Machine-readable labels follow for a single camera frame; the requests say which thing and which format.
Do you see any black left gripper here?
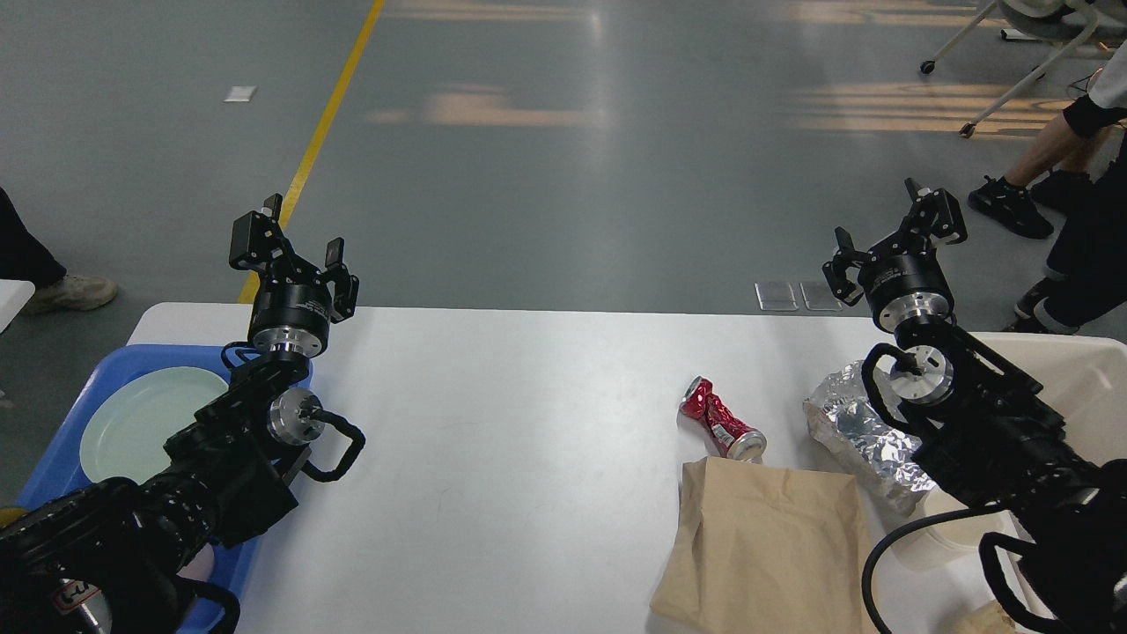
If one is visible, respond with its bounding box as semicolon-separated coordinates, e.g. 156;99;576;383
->
228;194;360;358

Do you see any pink mug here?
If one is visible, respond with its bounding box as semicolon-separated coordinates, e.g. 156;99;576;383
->
177;544;215;582

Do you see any left floor metal plate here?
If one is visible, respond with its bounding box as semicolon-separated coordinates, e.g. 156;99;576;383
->
754;282;799;313

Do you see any person in dark jeans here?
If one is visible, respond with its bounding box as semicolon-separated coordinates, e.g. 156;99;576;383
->
1003;141;1126;334

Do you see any white side table corner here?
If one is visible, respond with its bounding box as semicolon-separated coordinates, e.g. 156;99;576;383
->
0;278;35;333

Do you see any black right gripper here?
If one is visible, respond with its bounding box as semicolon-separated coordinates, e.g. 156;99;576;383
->
822;178;969;330

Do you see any white chair frame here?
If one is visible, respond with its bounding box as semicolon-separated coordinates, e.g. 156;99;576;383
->
919;0;1119;139

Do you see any person at left edge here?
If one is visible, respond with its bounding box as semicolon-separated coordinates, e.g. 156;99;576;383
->
1;191;118;314

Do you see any brown paper bag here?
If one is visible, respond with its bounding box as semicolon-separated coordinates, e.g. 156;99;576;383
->
651;457;875;633

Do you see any floor metal plate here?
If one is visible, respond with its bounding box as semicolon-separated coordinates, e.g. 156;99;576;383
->
799;282;844;313
754;282;799;313

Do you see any green plate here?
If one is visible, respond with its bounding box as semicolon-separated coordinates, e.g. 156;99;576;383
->
79;366;228;484

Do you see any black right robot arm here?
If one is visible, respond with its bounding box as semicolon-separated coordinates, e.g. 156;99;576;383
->
822;178;1126;633

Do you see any beige plastic bin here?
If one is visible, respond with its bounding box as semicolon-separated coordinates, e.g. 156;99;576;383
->
976;332;1126;464

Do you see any blue plastic tray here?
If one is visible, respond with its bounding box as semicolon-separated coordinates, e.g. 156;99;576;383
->
16;343;316;633

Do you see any person in white shirt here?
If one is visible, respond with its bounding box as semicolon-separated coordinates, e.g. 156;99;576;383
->
969;45;1126;240

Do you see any clear plastic wrapper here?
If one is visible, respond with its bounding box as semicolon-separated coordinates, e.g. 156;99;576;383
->
802;360;935;515

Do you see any brown crumpled paper scrap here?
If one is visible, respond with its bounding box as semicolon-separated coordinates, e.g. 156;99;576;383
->
950;601;1018;634

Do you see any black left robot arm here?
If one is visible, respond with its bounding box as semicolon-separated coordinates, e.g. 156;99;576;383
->
1;194;366;633

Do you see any crushed red soda can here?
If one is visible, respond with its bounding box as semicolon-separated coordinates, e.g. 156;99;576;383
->
678;376;767;464

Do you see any right floor metal plate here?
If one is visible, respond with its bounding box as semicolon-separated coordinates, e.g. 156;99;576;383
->
799;282;844;313

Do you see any dark teal mug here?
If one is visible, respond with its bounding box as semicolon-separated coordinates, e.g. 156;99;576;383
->
0;506;28;528

